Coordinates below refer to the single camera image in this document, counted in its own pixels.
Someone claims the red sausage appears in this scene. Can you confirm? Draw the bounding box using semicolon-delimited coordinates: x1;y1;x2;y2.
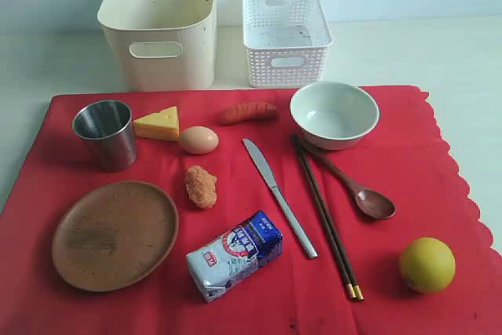
218;101;278;125

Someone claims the brown egg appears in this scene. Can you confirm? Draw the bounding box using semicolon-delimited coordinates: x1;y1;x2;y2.
179;126;219;155

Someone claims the orange fried chicken nugget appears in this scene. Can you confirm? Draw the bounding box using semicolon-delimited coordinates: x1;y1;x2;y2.
184;166;217;209

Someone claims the blue white milk carton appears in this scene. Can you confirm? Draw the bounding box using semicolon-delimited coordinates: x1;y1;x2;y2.
186;210;283;303

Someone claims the yellow lemon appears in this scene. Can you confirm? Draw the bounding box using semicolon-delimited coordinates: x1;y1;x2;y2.
398;237;456;293

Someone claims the red table cloth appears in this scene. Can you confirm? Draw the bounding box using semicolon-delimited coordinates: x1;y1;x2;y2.
1;86;501;334

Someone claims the white ceramic bowl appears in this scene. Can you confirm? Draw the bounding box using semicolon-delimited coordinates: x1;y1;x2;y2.
289;81;380;151

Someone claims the yellow cheese wedge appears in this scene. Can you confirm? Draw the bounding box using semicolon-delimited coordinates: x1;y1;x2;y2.
133;106;180;142

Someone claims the silver table knife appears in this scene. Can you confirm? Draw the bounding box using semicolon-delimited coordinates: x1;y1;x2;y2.
242;138;318;259

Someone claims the white perforated plastic basket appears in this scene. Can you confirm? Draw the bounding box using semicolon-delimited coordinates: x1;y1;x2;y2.
242;0;333;89

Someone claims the brown wooden spoon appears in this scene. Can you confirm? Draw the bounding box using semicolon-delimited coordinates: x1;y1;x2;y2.
299;137;396;220

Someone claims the stainless steel cup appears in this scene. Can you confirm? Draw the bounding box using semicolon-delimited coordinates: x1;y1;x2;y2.
72;100;137;172

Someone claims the cream plastic bin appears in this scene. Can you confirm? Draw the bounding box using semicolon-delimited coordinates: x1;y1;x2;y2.
97;0;216;92

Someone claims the brown wooden plate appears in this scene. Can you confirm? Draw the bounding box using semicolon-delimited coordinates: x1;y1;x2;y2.
51;180;179;293

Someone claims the dark wooden chopstick left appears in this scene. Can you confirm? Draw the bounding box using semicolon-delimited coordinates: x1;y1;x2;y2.
290;134;357;300

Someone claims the dark wooden chopstick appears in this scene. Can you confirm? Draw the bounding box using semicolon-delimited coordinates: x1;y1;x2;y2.
301;147;364;301
290;134;357;300

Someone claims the dark wooden chopstick right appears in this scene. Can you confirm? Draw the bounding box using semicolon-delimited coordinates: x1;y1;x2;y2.
301;147;364;301

